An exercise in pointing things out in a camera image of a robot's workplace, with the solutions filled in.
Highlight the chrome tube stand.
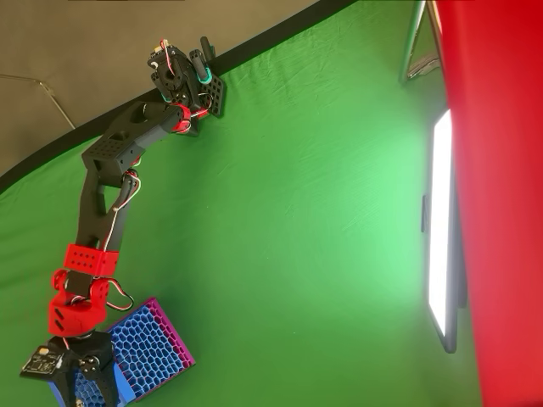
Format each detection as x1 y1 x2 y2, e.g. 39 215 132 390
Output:
398 0 443 85

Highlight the red vertical panel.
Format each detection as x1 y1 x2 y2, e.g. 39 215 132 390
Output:
433 0 543 407

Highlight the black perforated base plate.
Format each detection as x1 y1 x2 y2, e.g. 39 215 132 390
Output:
204 72 227 119

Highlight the black monitor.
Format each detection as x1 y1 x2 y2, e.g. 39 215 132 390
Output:
421 108 468 355

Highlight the green table cloth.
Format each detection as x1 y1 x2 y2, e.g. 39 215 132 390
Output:
0 0 484 407

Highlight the wrist camera board with mount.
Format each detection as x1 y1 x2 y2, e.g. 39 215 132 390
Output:
19 344 65 382

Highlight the thin grey cable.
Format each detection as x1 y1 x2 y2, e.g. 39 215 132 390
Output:
0 73 77 130

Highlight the blue mesh basket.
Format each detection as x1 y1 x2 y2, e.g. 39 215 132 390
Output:
45 304 190 407

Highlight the white and red servo cable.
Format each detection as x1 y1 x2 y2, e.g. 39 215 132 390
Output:
101 40 211 313

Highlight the blue pink honeycomb plastic tray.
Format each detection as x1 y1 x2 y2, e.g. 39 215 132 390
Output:
134 296 198 402

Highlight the black clamp with blue ring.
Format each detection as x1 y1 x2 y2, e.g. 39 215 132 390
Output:
188 36 216 85

